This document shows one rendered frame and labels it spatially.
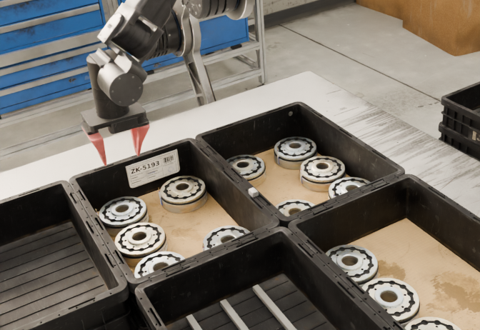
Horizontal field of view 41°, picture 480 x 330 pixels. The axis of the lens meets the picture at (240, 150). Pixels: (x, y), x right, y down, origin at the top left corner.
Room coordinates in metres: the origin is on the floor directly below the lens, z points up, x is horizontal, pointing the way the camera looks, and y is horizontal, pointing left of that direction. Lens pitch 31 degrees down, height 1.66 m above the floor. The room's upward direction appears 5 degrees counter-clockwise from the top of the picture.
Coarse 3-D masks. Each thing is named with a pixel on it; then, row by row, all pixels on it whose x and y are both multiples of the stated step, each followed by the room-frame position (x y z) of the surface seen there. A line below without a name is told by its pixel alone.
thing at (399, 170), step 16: (272, 112) 1.36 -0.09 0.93; (224, 128) 1.31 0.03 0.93; (336, 128) 1.26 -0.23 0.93; (208, 144) 1.24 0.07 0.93; (224, 160) 1.16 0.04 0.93; (384, 160) 1.11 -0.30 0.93; (240, 176) 1.10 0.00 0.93; (384, 176) 1.05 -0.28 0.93; (352, 192) 1.00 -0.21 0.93; (272, 208) 0.98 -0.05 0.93; (320, 208) 0.96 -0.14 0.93; (288, 224) 0.93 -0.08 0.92
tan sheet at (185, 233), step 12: (156, 192) 1.21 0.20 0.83; (156, 204) 1.16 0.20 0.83; (204, 204) 1.15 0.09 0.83; (216, 204) 1.14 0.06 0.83; (156, 216) 1.12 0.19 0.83; (168, 216) 1.11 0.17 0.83; (180, 216) 1.11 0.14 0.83; (192, 216) 1.11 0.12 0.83; (204, 216) 1.10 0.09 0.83; (216, 216) 1.10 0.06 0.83; (228, 216) 1.09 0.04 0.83; (168, 228) 1.07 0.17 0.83; (180, 228) 1.07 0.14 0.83; (192, 228) 1.07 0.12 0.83; (204, 228) 1.06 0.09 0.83; (168, 240) 1.03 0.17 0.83; (180, 240) 1.03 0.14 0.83; (192, 240) 1.03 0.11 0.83; (180, 252) 0.99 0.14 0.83; (192, 252) 0.99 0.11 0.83
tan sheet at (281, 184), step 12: (264, 156) 1.32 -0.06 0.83; (276, 168) 1.27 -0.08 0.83; (276, 180) 1.22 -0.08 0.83; (288, 180) 1.21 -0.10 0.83; (264, 192) 1.17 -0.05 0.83; (276, 192) 1.17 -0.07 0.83; (288, 192) 1.16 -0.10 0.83; (300, 192) 1.16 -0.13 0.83; (312, 192) 1.16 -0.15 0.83; (324, 192) 1.15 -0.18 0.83; (276, 204) 1.12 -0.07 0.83
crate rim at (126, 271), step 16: (176, 144) 1.25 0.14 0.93; (192, 144) 1.25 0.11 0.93; (128, 160) 1.20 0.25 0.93; (208, 160) 1.18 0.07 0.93; (80, 176) 1.15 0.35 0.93; (224, 176) 1.11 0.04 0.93; (240, 192) 1.04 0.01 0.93; (256, 208) 0.99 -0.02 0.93; (96, 224) 0.98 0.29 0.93; (272, 224) 0.93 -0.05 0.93; (112, 240) 0.92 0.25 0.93; (240, 240) 0.89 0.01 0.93; (192, 256) 0.86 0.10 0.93; (128, 272) 0.83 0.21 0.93; (160, 272) 0.82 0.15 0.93
